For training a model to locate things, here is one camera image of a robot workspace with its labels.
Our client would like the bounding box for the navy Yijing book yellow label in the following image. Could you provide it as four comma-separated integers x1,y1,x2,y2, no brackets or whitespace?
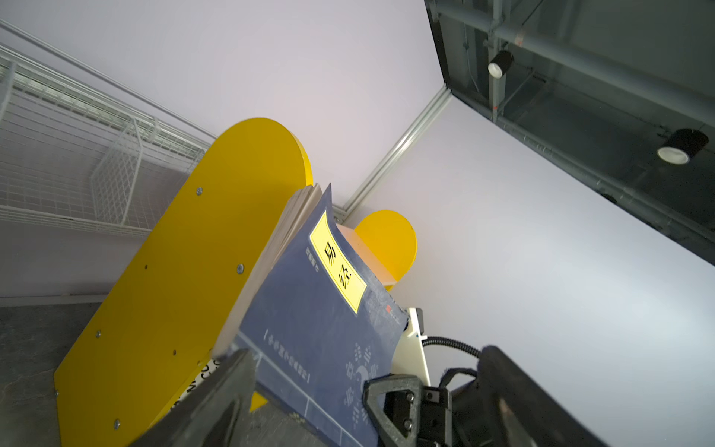
212,186,409,446

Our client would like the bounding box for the black ceiling spotlight far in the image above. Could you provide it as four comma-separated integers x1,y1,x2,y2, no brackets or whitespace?
488,50,515,79

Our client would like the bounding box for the white Spanish text book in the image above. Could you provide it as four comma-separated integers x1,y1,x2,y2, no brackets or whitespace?
169,359,220,410

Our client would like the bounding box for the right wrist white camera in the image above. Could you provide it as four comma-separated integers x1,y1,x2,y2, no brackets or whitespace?
390,307,431,387

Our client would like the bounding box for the white wire divider rack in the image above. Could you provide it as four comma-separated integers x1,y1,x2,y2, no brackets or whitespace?
1,47,209,238

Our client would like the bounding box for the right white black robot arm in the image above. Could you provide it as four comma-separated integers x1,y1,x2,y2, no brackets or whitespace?
362,335,495,446

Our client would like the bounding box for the yellow pink blue bookshelf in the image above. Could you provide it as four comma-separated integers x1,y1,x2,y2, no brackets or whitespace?
53,116,419,447

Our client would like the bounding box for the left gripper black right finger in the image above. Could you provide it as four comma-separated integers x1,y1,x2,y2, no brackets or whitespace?
478,346,605,446

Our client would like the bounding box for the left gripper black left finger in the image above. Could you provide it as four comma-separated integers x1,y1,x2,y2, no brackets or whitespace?
132,349,256,447

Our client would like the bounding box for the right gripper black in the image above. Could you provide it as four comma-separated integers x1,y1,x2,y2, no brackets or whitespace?
362,374,480,447

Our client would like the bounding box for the black ceiling spotlight near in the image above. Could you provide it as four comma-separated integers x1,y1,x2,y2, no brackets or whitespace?
657,129,709,166

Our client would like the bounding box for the black ceiling spotlight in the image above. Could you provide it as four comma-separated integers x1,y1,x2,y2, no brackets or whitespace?
657,129,709,166
488,50,515,79

